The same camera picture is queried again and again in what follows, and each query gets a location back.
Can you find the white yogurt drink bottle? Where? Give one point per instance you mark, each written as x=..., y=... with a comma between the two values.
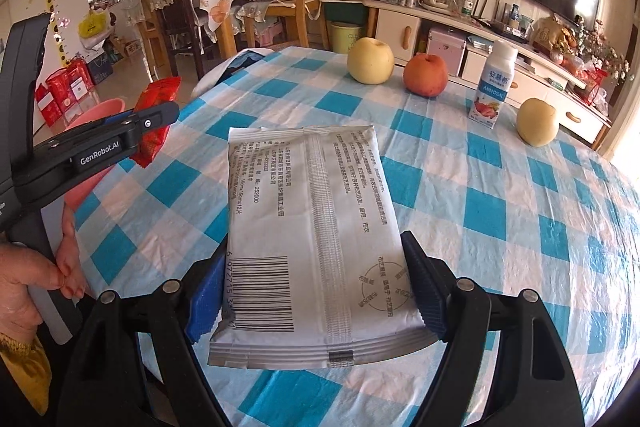
x=492, y=92

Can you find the artificial flower arrangement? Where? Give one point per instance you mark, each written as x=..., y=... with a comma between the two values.
x=605, y=52

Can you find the white blue garment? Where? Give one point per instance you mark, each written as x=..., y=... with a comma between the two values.
x=225, y=72

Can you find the red gift bags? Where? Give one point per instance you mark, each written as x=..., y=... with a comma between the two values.
x=62, y=92

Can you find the yellow plastic bag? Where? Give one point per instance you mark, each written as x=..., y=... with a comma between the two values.
x=94, y=25

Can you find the person's left hand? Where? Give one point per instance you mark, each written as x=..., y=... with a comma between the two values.
x=20, y=282

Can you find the red snack packet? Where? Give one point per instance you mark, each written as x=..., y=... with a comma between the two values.
x=160, y=89

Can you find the orange red apple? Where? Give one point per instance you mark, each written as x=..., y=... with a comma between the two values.
x=425, y=77

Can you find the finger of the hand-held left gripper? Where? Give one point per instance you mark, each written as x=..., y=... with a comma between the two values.
x=155, y=119

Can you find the person's left forearm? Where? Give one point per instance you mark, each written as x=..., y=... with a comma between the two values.
x=25, y=367

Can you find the dark chair with lace cover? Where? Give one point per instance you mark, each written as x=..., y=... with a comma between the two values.
x=170, y=7

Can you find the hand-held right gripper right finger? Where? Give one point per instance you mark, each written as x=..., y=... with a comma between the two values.
x=425, y=287

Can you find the small yellow pear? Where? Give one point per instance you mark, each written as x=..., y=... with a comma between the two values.
x=370, y=62

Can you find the large white printed packet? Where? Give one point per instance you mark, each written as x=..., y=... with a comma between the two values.
x=310, y=232

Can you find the large yellow pear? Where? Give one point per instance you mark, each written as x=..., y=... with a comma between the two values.
x=537, y=122

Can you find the white low cabinet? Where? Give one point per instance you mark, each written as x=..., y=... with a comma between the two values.
x=395, y=32

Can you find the blue checked tablecloth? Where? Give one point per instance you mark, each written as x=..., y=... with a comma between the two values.
x=450, y=207

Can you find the pink storage box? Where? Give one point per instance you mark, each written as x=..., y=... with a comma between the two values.
x=446, y=52

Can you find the clear water bottle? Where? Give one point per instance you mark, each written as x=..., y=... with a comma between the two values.
x=467, y=3

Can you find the gold ornament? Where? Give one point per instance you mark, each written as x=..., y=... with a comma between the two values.
x=552, y=37

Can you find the pink plastic basin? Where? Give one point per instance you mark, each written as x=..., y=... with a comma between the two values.
x=100, y=109

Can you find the green waste bin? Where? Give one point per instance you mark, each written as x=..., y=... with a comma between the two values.
x=345, y=38

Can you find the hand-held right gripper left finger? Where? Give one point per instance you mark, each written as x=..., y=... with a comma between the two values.
x=205, y=302

